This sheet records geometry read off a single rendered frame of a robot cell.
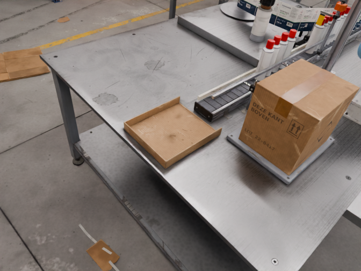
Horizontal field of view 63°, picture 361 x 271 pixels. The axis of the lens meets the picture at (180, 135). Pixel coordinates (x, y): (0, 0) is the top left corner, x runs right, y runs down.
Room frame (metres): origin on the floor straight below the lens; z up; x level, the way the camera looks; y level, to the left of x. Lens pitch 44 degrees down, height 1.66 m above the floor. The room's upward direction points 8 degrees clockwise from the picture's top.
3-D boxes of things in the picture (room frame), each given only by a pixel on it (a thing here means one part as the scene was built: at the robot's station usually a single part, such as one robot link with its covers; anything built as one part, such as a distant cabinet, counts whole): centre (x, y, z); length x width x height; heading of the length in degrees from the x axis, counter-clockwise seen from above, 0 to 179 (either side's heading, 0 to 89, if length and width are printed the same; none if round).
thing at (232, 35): (2.01, -0.39, 0.86); 0.80 x 0.67 x 0.05; 138
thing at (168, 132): (0.88, 0.03, 0.85); 0.30 x 0.26 x 0.04; 138
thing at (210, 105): (1.61, -0.64, 0.86); 1.65 x 0.08 x 0.04; 138
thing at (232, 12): (2.15, -0.31, 0.89); 0.31 x 0.31 x 0.01
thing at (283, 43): (1.39, -0.43, 0.98); 0.05 x 0.05 x 0.20
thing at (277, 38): (1.34, -0.39, 0.98); 0.05 x 0.05 x 0.20
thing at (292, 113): (0.90, -0.42, 0.99); 0.30 x 0.24 x 0.27; 138
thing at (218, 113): (1.61, -0.64, 0.85); 1.65 x 0.11 x 0.05; 138
